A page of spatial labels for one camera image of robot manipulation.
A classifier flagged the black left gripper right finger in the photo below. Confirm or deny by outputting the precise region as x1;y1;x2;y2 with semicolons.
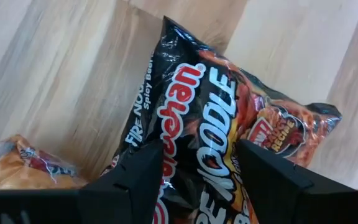
235;139;356;224

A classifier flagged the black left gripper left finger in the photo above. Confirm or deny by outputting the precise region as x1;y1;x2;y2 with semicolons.
79;139;165;224

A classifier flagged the black Maruchan fire noodle packet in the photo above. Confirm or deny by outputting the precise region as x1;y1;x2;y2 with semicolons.
99;15;343;224

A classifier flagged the red Maruchan roast beef packet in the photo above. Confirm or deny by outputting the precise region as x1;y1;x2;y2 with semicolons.
0;133;88;190

